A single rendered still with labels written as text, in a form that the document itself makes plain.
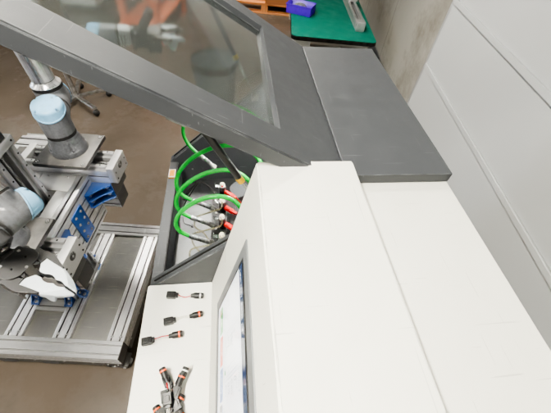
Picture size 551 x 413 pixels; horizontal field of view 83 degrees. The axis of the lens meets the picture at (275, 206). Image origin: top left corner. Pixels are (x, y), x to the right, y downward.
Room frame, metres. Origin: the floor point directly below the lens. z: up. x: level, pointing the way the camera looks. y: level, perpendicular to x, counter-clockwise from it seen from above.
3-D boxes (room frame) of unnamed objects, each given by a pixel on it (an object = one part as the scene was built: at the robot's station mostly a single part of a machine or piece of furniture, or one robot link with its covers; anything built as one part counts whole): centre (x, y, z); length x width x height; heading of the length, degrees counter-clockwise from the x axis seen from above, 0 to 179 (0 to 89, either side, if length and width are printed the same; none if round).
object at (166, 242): (0.79, 0.45, 0.87); 0.62 x 0.04 x 0.16; 11
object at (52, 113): (1.01, 0.95, 1.20); 0.13 x 0.12 x 0.14; 26
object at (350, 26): (4.50, -0.27, 0.42); 2.34 x 0.94 x 0.85; 4
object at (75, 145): (1.01, 0.94, 1.09); 0.15 x 0.15 x 0.10
